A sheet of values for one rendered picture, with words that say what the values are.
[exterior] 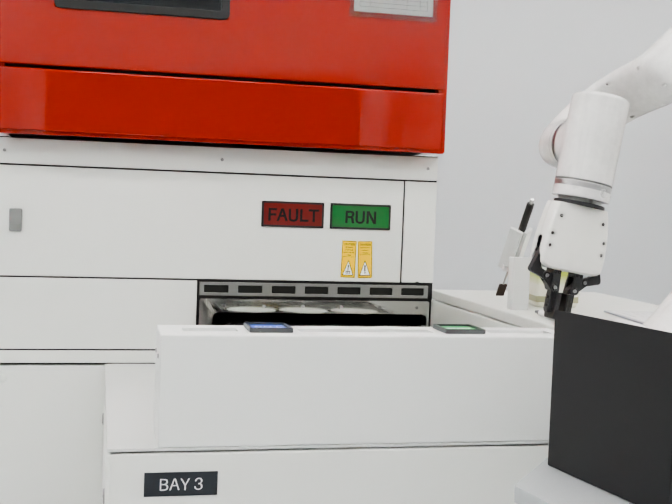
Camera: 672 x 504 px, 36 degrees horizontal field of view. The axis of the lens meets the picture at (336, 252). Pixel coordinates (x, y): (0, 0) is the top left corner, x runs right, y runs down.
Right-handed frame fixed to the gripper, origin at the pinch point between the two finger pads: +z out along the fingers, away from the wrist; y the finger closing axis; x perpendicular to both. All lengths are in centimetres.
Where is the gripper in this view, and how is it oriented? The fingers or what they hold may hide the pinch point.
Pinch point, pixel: (557, 305)
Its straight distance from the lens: 154.9
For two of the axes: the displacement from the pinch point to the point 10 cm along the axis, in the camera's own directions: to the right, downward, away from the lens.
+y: -9.5, -1.9, -2.3
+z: -2.0, 9.8, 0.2
